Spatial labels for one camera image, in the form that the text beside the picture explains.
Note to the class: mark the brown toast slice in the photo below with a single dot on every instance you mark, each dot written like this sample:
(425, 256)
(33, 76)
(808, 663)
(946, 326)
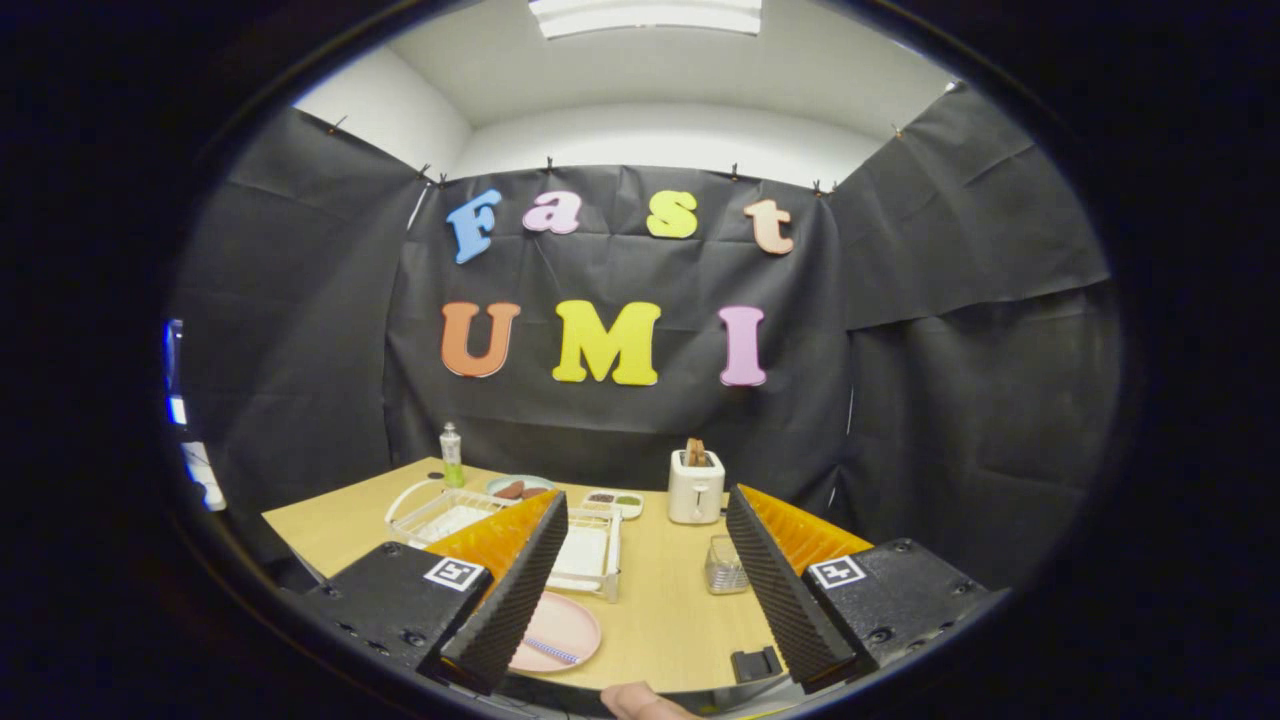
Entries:
(696, 453)

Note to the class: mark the black table clamp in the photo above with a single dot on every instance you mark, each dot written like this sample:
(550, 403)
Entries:
(756, 665)

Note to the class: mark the ceiling light panel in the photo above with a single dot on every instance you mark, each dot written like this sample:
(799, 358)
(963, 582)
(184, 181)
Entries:
(645, 15)

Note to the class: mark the brown sausages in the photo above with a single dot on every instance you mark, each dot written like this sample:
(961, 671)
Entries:
(515, 491)

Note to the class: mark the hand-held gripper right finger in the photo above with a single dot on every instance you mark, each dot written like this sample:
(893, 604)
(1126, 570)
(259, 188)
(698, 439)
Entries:
(780, 590)

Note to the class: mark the small white divided dish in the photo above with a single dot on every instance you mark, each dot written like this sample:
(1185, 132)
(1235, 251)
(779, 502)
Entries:
(612, 503)

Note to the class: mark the green and white tube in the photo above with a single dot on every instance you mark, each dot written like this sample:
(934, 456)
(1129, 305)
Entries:
(452, 460)

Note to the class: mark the black backdrop cloth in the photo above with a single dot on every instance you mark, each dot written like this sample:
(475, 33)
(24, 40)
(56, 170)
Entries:
(300, 350)

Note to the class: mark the pale green plate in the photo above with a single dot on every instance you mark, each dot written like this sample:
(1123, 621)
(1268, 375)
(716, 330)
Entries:
(520, 479)

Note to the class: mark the pink plate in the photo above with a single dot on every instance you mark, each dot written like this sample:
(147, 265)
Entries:
(570, 622)

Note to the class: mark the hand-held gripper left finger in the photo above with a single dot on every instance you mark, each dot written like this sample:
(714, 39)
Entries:
(510, 590)

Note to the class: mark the white toaster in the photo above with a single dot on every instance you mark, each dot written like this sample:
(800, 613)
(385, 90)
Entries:
(695, 495)

